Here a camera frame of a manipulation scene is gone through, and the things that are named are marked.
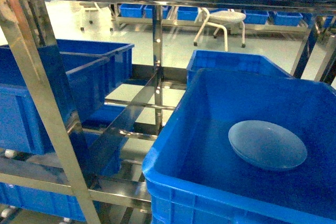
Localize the light blue round plate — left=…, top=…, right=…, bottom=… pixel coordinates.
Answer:
left=228, top=120, right=308, bottom=172

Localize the left shelf blue crate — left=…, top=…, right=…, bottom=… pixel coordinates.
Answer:
left=1, top=47, right=108, bottom=155

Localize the stainless steel shelf rack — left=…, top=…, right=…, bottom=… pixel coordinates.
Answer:
left=0, top=0, right=336, bottom=224

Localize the left rear blue crate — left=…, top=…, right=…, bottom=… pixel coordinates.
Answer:
left=57, top=39, right=134, bottom=94

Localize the blue crate holding plate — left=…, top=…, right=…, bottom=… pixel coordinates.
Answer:
left=142, top=69, right=335, bottom=223

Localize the white metal stool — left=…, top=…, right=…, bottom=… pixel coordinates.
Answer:
left=193, top=7, right=246, bottom=52

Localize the blue crate behind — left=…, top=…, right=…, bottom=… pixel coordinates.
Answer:
left=186, top=50, right=292, bottom=85

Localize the bottom left blue crate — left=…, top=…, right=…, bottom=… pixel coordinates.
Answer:
left=1, top=183, right=86, bottom=221

